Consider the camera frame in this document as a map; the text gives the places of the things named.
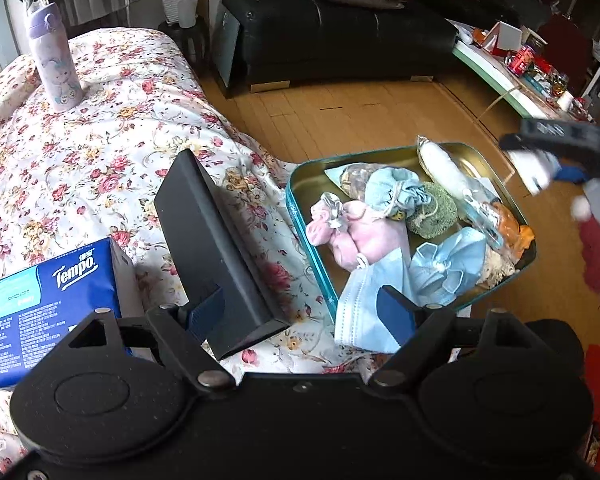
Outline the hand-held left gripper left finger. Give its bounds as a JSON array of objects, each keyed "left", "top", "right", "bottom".
[{"left": 66, "top": 285, "right": 237, "bottom": 390}]

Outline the pink sock with silver bow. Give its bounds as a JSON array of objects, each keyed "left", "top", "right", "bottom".
[{"left": 306, "top": 192, "right": 353, "bottom": 247}]

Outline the dark round stool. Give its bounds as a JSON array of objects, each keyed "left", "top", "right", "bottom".
[{"left": 157, "top": 17, "right": 212, "bottom": 66}]

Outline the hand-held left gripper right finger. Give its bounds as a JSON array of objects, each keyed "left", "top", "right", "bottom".
[{"left": 368, "top": 284, "right": 532, "bottom": 388}]

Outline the white and green coffee table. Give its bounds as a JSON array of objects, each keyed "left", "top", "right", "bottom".
[{"left": 451, "top": 20, "right": 600, "bottom": 126}]

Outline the green crochet scrubber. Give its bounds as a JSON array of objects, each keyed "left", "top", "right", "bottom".
[{"left": 406, "top": 181, "right": 459, "bottom": 239}]

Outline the grey leaning panel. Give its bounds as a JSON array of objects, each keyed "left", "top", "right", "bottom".
[{"left": 211, "top": 4, "right": 242, "bottom": 92}]

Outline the cream crocheted lace doily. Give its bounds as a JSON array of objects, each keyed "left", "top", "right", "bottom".
[{"left": 477, "top": 247, "right": 523, "bottom": 292}]

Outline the white box on table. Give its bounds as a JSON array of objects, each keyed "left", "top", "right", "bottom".
[{"left": 481, "top": 20, "right": 524, "bottom": 57}]

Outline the clear packet with white roll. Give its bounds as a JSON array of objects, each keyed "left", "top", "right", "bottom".
[{"left": 416, "top": 135, "right": 507, "bottom": 249}]

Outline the red can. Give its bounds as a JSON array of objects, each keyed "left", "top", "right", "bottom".
[{"left": 506, "top": 44, "right": 537, "bottom": 77}]

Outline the purple thermos bottle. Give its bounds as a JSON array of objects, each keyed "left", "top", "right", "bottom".
[{"left": 26, "top": 2, "right": 85, "bottom": 113}]

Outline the blue tissue box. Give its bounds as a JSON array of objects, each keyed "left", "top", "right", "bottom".
[{"left": 0, "top": 236, "right": 137, "bottom": 392}]

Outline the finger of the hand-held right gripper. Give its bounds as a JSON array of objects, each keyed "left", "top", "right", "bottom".
[
  {"left": 499, "top": 119, "right": 600, "bottom": 172},
  {"left": 554, "top": 161, "right": 595, "bottom": 184}
]

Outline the blue drawstring pouch clear window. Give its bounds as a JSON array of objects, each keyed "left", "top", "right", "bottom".
[{"left": 325, "top": 162, "right": 427, "bottom": 222}]

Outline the teal tin box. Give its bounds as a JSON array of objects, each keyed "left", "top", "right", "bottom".
[{"left": 284, "top": 142, "right": 539, "bottom": 327}]

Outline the blue face mask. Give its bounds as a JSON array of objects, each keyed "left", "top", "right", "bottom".
[{"left": 334, "top": 249, "right": 417, "bottom": 354}]

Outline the black leather sofa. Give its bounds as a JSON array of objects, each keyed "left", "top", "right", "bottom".
[{"left": 220, "top": 0, "right": 461, "bottom": 95}]

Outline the light blue ribbon bow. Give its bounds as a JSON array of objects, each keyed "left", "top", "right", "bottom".
[{"left": 409, "top": 226, "right": 487, "bottom": 307}]

